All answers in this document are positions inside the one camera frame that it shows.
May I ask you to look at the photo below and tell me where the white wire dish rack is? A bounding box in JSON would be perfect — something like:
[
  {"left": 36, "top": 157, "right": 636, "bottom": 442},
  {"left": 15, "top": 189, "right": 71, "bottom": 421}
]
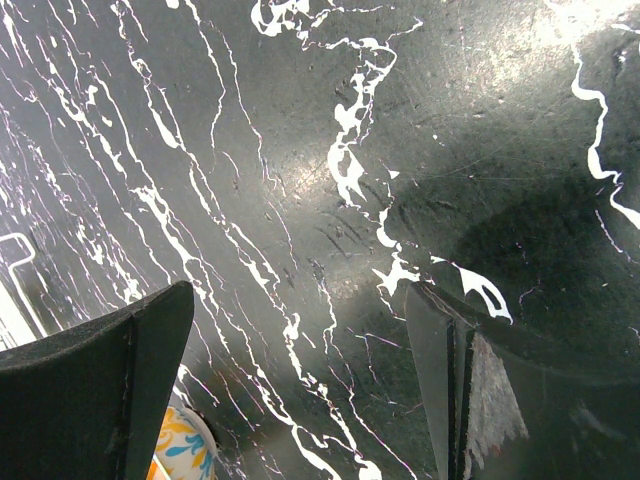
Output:
[{"left": 1, "top": 232, "right": 48, "bottom": 351}]

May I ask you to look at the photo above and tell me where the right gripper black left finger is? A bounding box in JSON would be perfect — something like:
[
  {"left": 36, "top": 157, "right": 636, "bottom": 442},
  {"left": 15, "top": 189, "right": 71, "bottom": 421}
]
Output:
[{"left": 1, "top": 281, "right": 194, "bottom": 479}]

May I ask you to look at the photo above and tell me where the orange flower bowl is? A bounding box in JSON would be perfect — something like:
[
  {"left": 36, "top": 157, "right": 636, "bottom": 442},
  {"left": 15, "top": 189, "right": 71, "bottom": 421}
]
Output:
[{"left": 146, "top": 406, "right": 218, "bottom": 480}]

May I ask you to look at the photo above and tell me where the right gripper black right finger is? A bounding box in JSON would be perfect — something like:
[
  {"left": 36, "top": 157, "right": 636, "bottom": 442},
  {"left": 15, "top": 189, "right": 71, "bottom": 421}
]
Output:
[{"left": 404, "top": 282, "right": 639, "bottom": 479}]

